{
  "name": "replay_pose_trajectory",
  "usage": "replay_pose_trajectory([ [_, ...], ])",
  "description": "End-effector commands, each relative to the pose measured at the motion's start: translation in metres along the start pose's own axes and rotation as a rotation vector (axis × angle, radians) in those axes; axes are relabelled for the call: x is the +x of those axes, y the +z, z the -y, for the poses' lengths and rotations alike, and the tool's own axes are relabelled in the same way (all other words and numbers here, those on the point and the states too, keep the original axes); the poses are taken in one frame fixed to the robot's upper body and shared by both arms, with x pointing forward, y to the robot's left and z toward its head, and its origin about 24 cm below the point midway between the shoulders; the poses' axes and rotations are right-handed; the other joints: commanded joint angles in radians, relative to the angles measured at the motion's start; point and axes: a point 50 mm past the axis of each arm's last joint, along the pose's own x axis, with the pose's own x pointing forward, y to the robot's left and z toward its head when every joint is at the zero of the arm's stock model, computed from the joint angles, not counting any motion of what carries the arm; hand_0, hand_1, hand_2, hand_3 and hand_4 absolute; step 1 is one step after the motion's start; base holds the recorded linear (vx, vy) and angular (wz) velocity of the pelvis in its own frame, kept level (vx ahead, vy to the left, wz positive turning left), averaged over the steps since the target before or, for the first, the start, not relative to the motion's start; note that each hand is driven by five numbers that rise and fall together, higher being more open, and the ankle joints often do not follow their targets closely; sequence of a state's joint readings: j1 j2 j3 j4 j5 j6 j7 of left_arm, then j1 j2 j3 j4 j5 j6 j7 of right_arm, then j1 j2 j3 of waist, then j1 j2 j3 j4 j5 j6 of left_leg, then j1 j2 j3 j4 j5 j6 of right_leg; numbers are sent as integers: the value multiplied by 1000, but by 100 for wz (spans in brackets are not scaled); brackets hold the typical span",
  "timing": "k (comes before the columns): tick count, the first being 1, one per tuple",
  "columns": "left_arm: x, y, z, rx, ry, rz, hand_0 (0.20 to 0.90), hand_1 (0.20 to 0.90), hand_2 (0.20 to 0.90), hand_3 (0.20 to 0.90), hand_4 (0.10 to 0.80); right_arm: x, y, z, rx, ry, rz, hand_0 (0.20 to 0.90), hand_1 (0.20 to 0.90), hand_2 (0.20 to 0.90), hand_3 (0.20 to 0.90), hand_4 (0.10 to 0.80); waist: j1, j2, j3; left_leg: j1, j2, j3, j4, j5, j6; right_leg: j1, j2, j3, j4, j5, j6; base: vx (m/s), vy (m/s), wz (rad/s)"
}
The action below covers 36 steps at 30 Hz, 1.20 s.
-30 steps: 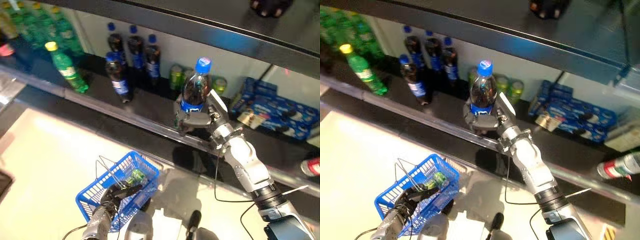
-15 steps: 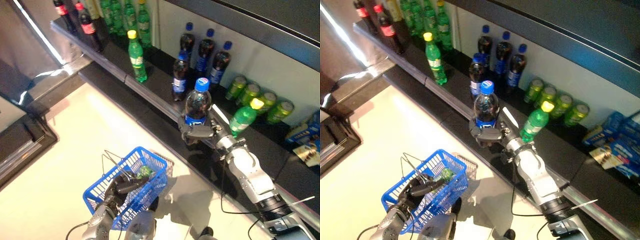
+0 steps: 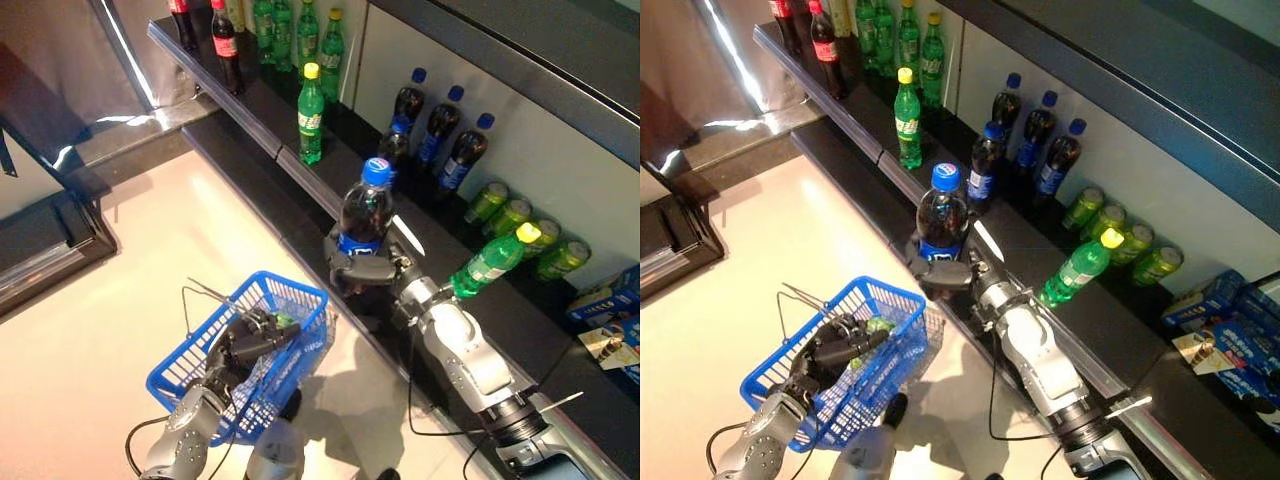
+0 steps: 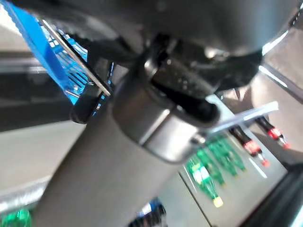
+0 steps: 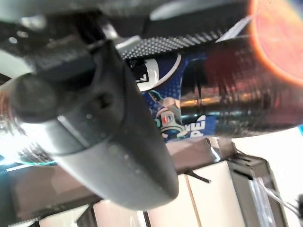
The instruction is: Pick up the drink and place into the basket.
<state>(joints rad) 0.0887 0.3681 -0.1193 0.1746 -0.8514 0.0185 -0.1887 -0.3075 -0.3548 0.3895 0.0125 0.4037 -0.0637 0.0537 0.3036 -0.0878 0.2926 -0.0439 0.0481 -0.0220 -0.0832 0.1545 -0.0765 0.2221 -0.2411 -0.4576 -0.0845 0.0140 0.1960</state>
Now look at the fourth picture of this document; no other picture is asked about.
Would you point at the Coca-Cola bottle red label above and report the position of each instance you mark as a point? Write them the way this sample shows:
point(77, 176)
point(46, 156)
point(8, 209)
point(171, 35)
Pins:
point(251, 145)
point(275, 134)

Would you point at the small Pepsi cola bottle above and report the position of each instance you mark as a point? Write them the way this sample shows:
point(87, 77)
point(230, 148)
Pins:
point(151, 212)

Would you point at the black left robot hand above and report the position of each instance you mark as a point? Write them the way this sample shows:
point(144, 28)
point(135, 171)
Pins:
point(106, 165)

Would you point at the blue plastic shopping basket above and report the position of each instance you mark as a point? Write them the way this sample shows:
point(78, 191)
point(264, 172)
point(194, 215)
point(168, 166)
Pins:
point(35, 45)

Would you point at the green Sprite bottle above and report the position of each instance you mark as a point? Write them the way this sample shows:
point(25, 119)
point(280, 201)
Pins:
point(16, 217)
point(203, 175)
point(209, 151)
point(219, 160)
point(237, 162)
point(228, 156)

